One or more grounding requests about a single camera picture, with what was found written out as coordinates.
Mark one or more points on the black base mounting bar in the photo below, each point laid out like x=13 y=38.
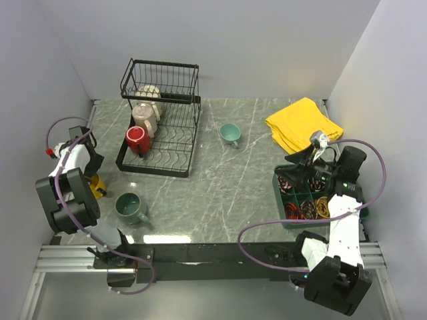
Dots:
x=201 y=261

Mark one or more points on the red black rolled tie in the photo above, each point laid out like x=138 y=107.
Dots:
x=292 y=211

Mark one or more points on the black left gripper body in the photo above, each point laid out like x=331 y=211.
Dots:
x=93 y=164

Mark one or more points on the brown black rolled tie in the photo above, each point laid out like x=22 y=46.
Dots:
x=308 y=210

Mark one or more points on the pink black rolled tie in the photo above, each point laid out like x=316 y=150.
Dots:
x=284 y=186

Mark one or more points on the dark green ceramic mug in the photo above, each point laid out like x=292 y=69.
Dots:
x=131 y=209

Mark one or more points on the black wire dish rack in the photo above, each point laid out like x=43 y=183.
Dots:
x=172 y=147

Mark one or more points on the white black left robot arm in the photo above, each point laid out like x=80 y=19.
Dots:
x=69 y=203

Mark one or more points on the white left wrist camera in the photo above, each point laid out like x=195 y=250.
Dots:
x=55 y=153

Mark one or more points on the folded yellow cloth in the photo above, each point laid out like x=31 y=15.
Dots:
x=293 y=125

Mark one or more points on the pink mug lilac inside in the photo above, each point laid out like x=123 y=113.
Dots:
x=144 y=116

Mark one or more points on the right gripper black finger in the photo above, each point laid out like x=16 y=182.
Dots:
x=292 y=174
x=301 y=157

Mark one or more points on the red mug black handle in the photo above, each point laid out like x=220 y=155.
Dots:
x=138 y=140

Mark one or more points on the small teal cup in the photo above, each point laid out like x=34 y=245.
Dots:
x=230 y=134

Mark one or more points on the yellow plastic cup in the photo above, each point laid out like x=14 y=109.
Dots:
x=97 y=186

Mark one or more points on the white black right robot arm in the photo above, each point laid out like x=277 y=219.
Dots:
x=337 y=278

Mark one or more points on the yellow black rolled tie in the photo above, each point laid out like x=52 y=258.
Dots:
x=322 y=210

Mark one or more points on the black white rolled tie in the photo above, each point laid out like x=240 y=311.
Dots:
x=317 y=184

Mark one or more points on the white floral mug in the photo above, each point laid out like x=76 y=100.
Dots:
x=151 y=91

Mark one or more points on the green divided organizer tray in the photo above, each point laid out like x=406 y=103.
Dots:
x=296 y=203

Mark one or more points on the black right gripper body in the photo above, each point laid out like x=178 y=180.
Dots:
x=323 y=168

